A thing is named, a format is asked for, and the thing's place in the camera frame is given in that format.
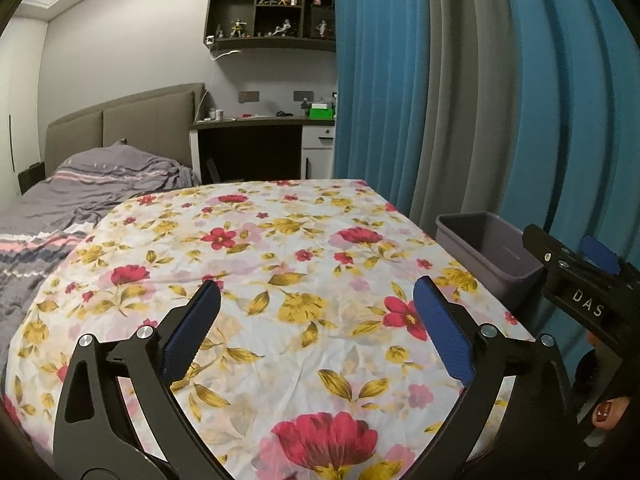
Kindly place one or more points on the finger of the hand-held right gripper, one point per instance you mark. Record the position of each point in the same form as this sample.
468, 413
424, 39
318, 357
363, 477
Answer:
550, 255
600, 254

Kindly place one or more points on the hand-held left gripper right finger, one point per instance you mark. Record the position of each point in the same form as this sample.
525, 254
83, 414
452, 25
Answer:
445, 330

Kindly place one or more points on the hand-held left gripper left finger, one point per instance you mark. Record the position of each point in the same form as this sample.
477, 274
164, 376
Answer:
192, 335

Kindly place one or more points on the grey plastic bin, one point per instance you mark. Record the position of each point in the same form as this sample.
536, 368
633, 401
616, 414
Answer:
500, 280

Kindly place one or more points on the person's right hand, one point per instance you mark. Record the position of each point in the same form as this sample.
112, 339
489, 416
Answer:
617, 410

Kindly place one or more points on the floral tablecloth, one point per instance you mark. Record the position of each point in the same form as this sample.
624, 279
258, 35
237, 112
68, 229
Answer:
300, 260

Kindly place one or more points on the blue curtain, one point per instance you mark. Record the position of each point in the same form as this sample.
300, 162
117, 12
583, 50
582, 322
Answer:
375, 85
575, 110

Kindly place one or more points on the grey curtain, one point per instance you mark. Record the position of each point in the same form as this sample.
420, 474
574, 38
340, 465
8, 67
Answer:
465, 110

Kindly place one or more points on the grey striped duvet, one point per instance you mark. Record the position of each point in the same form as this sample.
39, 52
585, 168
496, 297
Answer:
75, 195

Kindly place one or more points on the dark desk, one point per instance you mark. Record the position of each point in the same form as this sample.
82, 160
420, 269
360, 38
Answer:
250, 150

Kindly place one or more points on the white drawer cabinet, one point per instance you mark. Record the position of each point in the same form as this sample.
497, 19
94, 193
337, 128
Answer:
317, 160

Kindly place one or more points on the grey upholstered bed headboard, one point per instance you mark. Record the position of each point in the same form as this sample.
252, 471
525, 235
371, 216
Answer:
150, 120

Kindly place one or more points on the black nightstand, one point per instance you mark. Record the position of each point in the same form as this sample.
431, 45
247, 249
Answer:
31, 177

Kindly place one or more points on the green box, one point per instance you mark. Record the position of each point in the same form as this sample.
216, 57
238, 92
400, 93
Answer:
321, 112

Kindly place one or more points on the white wardrobe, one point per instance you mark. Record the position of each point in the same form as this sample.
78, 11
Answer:
25, 110

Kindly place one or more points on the row of toy figurines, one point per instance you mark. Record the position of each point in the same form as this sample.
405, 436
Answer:
240, 27

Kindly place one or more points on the dark wall socket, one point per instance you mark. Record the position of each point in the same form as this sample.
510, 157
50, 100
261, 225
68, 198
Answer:
303, 95
249, 96

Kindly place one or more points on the dark wall shelf unit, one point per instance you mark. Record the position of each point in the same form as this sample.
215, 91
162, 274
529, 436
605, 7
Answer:
230, 5

